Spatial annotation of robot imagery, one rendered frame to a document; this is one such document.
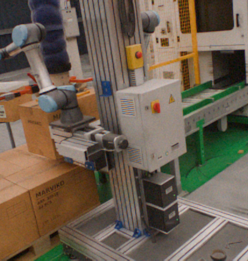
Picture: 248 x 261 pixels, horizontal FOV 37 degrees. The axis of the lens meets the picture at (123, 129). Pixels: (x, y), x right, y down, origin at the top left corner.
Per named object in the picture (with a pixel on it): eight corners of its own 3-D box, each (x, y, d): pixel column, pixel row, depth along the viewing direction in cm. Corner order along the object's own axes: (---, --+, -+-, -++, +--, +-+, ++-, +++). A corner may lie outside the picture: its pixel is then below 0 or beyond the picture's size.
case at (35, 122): (83, 129, 347) (76, 87, 335) (112, 134, 319) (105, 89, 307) (28, 151, 308) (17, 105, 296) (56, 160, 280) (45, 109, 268)
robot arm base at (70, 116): (88, 117, 242) (85, 103, 239) (69, 124, 232) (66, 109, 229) (74, 115, 253) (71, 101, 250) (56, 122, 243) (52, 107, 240)
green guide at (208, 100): (243, 88, 456) (242, 80, 453) (250, 88, 448) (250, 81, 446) (157, 128, 355) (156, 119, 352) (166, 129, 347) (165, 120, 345)
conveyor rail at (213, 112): (250, 100, 454) (248, 85, 449) (253, 100, 451) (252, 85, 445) (111, 173, 309) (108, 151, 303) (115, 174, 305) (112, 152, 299)
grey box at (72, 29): (77, 35, 417) (72, 7, 408) (80, 35, 413) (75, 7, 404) (63, 38, 404) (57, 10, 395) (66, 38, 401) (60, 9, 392)
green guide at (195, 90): (205, 86, 494) (205, 79, 491) (212, 86, 487) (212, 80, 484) (119, 122, 393) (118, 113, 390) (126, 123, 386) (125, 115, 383)
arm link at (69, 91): (81, 103, 241) (78, 82, 237) (68, 109, 230) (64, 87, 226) (68, 102, 247) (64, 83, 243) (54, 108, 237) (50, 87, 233)
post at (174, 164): (177, 191, 346) (165, 87, 316) (182, 193, 342) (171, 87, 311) (172, 194, 342) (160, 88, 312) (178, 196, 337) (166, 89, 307)
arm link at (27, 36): (70, 105, 230) (37, 20, 222) (53, 112, 219) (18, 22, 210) (58, 109, 238) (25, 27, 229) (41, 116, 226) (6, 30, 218)
